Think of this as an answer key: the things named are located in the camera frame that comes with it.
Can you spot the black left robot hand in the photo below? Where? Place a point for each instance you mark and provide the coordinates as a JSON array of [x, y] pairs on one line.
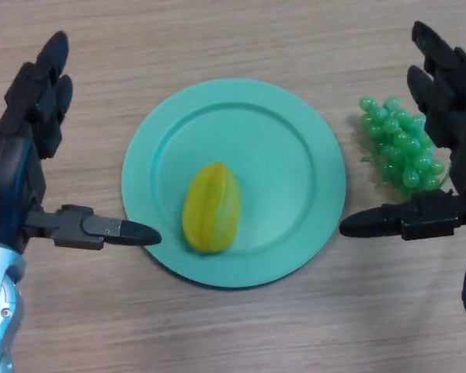
[[11, 182]]

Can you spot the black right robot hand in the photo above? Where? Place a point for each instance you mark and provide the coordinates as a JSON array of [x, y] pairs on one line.
[[462, 128]]

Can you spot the yellow starfruit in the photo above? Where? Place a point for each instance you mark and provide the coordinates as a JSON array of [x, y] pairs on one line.
[[211, 210]]

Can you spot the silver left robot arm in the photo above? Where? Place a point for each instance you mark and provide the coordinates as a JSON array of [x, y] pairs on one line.
[[0, 311]]

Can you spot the green round plate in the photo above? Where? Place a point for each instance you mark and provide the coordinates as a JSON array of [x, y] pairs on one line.
[[279, 136]]

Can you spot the green grape bunch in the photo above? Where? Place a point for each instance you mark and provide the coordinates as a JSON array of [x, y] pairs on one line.
[[400, 147]]

